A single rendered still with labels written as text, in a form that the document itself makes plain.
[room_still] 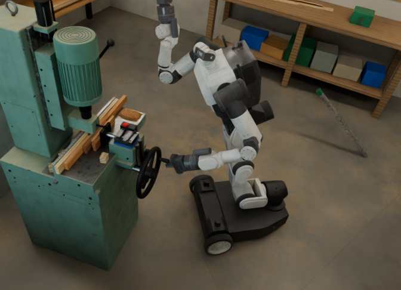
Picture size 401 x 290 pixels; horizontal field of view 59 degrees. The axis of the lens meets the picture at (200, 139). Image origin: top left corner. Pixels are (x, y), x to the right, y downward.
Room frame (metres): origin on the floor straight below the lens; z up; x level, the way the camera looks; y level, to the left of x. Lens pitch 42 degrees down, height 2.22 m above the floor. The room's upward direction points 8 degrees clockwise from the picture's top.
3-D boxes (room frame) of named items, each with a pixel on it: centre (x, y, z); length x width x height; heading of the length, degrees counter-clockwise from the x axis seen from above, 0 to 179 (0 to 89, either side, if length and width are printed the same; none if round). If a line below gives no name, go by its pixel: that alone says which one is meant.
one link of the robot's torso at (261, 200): (1.65, -0.41, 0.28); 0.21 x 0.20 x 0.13; 108
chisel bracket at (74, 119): (1.32, 0.59, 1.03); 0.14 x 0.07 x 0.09; 78
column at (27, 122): (1.37, 0.86, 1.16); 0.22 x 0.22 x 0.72; 78
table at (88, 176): (1.33, 0.46, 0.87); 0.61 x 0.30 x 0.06; 168
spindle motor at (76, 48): (1.31, 0.58, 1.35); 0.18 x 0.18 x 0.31
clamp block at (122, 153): (1.32, 0.38, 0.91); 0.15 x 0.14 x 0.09; 168
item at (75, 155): (1.41, 0.55, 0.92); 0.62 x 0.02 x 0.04; 168
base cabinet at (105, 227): (1.34, 0.69, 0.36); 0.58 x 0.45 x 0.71; 78
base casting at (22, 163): (1.34, 0.69, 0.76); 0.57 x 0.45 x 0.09; 78
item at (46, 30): (1.34, 0.71, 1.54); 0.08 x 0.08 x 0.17; 78
